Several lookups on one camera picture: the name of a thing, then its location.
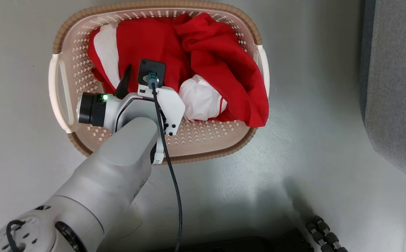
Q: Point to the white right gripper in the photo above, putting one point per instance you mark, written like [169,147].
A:
[171,108]

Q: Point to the red garment with white trim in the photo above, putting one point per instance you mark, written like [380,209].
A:
[146,42]

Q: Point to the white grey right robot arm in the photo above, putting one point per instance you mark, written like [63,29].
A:
[111,168]

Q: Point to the beige perforated laundry basket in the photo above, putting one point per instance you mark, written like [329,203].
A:
[206,138]

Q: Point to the white cloth bundle red stripe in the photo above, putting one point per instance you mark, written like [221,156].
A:
[199,98]

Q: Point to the grey fabric sofa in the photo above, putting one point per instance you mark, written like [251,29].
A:
[399,87]

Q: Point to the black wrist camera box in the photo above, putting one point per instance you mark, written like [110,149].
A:
[152,67]

